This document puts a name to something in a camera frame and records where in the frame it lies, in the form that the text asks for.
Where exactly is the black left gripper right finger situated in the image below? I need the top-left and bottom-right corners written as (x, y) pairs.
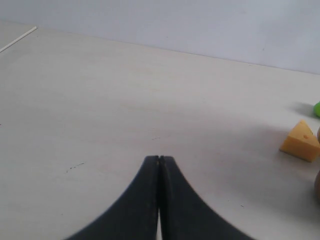
top-left (159, 156), bottom-right (252, 240)

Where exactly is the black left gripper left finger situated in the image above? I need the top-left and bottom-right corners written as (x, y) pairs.
top-left (68, 156), bottom-right (159, 240)

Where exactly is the brown wooden cup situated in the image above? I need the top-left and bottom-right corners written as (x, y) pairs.
top-left (314, 170), bottom-right (320, 202)

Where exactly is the yellow cheese wedge toy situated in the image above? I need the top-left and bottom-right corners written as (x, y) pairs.
top-left (279, 120), bottom-right (320, 163)

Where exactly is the green toy bone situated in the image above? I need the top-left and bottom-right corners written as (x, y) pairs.
top-left (313, 102), bottom-right (320, 118)

